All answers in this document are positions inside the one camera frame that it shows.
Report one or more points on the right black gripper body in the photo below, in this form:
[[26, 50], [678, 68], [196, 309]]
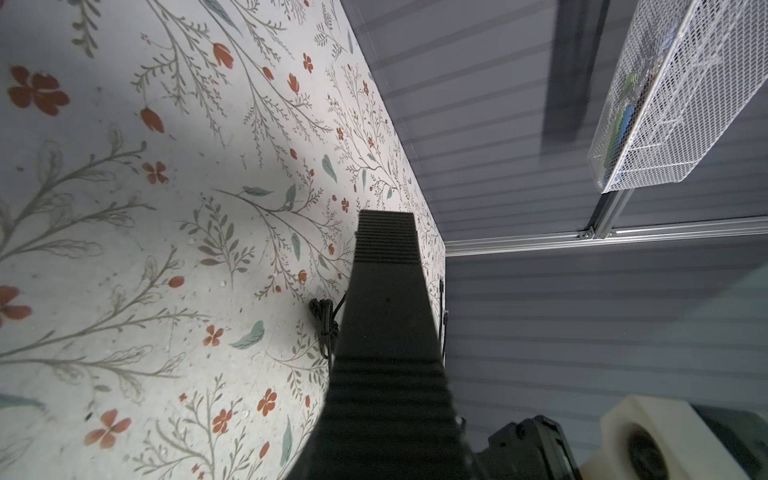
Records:
[[535, 448]]

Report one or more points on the large black power adapter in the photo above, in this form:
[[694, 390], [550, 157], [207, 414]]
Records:
[[324, 312]]

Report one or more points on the white wire mesh basket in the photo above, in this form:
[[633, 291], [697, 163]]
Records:
[[685, 72]]

